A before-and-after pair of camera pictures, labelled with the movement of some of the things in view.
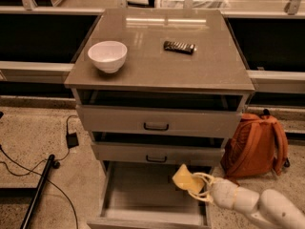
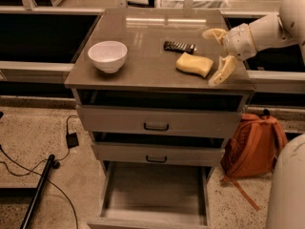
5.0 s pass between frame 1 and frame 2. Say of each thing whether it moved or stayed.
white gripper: moved
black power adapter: stayed
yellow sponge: moved
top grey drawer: stayed
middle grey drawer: stayed
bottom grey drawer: stayed
